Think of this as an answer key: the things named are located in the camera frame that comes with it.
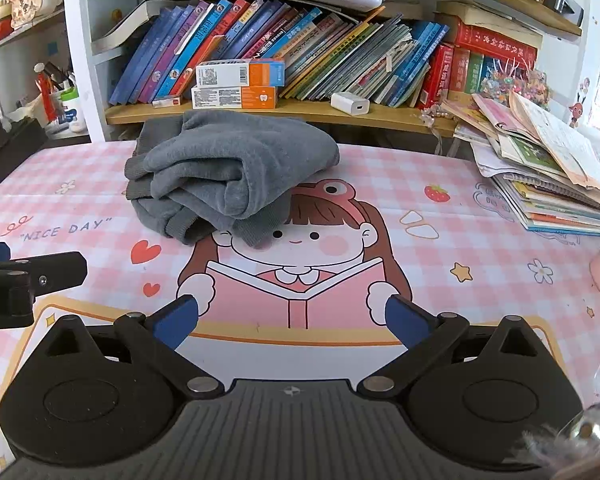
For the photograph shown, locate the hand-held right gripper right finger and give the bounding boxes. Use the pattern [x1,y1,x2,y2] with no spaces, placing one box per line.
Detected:
[358,294,550,402]

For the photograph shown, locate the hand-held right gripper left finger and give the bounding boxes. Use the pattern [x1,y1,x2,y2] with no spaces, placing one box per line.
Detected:
[39,294,226,402]

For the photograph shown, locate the grey pants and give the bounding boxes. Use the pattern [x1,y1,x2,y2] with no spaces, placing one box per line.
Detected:
[124,109,342,249]

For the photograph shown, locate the pink checked printed table mat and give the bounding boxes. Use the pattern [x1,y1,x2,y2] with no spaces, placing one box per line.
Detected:
[0,139,600,480]

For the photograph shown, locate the white jar with green lid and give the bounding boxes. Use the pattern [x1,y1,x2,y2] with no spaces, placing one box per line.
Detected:
[57,87,87,134]

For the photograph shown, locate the red pen with figure cap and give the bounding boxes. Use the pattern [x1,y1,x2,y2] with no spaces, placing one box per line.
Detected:
[34,62,57,122]

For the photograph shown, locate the bunch of pens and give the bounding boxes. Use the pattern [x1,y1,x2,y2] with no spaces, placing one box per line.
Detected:
[42,60,78,93]

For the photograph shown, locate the pile of booklets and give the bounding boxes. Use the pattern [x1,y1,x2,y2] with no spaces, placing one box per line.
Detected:
[442,91,600,239]

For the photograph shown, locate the white side shelf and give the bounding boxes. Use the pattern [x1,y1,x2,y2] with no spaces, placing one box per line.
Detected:
[0,7,106,142]

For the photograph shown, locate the grey fur bell charm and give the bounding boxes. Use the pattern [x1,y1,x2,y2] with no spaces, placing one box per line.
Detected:
[510,400,600,480]

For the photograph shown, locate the white charger plug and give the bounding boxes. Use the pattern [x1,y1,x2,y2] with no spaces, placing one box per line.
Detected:
[330,91,371,114]

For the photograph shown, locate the red and white round doll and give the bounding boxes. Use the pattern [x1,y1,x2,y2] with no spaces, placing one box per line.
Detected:
[0,2,17,41]

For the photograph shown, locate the orange and white box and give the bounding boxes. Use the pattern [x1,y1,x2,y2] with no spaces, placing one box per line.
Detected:
[195,58,286,89]
[191,85,280,110]

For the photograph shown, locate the wooden bookshelf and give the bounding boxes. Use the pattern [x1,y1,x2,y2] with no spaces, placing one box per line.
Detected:
[62,0,586,143]

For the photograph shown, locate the thick white-paged book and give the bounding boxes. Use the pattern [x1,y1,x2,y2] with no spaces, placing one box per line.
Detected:
[90,0,167,56]

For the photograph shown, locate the colourful bead ornaments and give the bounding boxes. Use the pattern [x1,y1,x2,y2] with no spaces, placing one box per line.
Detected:
[482,57,552,111]

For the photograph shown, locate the row of colourful books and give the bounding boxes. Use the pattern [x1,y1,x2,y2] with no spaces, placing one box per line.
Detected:
[107,0,486,109]

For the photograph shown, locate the thick red book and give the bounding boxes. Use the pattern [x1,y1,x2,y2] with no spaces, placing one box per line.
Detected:
[454,19,538,65]

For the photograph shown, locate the beige book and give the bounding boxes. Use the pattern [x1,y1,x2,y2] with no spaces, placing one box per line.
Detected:
[436,1,543,37]

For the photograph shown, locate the black stand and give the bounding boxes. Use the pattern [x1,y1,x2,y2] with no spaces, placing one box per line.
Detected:
[547,0,584,26]

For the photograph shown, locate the dark bag with strap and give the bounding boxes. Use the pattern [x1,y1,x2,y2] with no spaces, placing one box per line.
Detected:
[0,117,48,163]

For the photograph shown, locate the bead chain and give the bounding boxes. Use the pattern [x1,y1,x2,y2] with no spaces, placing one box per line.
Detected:
[420,104,457,157]

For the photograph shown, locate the wall poster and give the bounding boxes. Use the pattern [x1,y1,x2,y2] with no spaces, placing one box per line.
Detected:
[567,0,600,128]

